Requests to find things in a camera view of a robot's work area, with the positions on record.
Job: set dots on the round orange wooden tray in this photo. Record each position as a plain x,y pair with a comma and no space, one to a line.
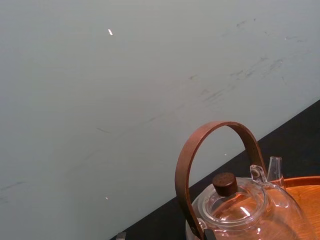
308,212

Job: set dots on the glass lid with dark knob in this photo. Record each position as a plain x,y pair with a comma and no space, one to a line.
225,184

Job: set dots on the black table cloth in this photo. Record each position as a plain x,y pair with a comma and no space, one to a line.
287,150

